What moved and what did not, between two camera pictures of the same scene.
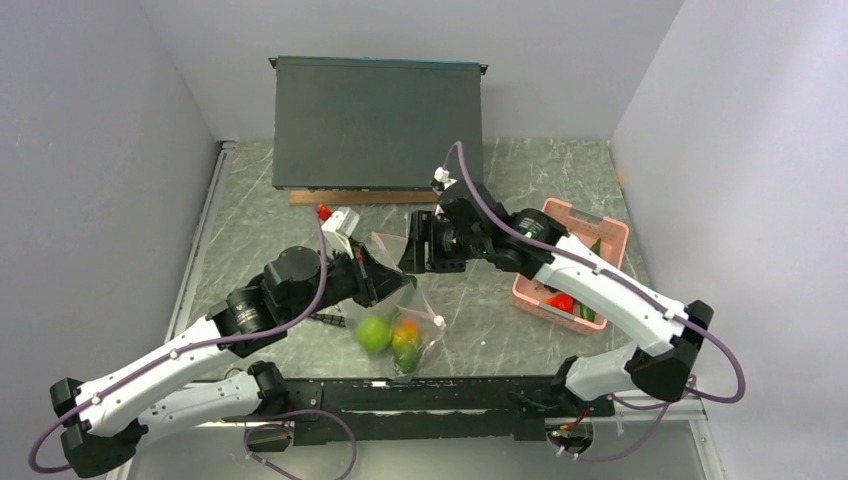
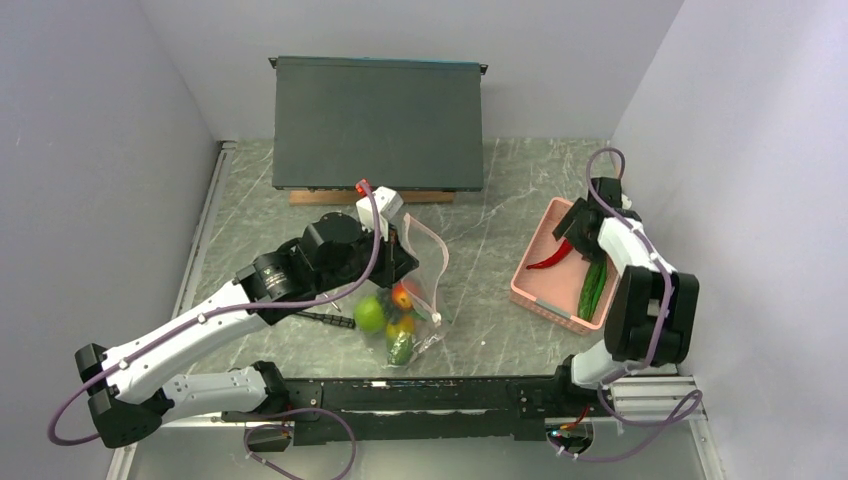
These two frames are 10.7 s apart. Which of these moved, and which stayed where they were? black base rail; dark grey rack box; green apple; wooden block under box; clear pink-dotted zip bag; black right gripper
Moved: clear pink-dotted zip bag; green apple; black right gripper
Stayed: black base rail; wooden block under box; dark grey rack box
